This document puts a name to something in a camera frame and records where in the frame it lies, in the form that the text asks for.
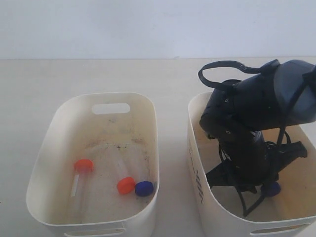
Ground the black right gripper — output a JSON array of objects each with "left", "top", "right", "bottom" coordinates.
[{"left": 205, "top": 133, "right": 308, "bottom": 189}]

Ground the blue-capped tube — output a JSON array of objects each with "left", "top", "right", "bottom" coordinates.
[
  {"left": 135, "top": 181, "right": 157, "bottom": 197},
  {"left": 261, "top": 181, "right": 281, "bottom": 197}
]

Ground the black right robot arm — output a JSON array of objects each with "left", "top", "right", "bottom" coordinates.
[{"left": 198, "top": 60, "right": 316, "bottom": 194}]

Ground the cream plastic bin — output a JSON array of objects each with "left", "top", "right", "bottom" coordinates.
[
  {"left": 187, "top": 92, "right": 316, "bottom": 237},
  {"left": 26, "top": 92, "right": 159, "bottom": 237}
]

